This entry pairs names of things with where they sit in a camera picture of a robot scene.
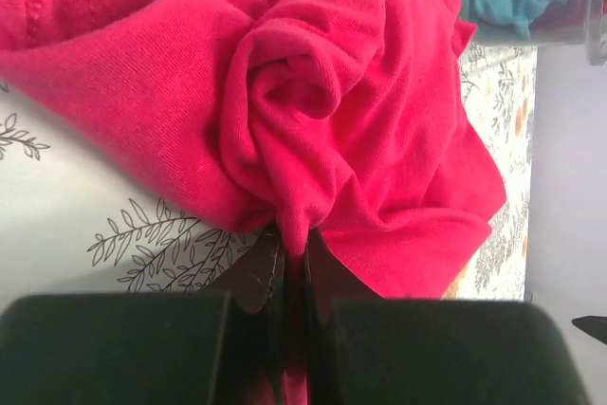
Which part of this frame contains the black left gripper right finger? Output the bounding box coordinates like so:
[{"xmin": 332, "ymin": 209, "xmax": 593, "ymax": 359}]
[{"xmin": 303, "ymin": 230, "xmax": 590, "ymax": 405}]

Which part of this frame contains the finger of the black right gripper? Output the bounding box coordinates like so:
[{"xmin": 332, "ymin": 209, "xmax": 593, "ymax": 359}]
[{"xmin": 571, "ymin": 315, "xmax": 607, "ymax": 341}]

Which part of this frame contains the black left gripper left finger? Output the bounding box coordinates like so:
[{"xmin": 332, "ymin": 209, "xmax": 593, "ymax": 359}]
[{"xmin": 1, "ymin": 226, "xmax": 285, "ymax": 404}]

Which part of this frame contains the pink t shirt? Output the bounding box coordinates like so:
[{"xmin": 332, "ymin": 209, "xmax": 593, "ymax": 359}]
[{"xmin": 0, "ymin": 0, "xmax": 508, "ymax": 405}]

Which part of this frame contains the floral patterned table mat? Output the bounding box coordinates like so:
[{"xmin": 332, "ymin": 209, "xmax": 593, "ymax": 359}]
[{"xmin": 1, "ymin": 45, "xmax": 537, "ymax": 304}]

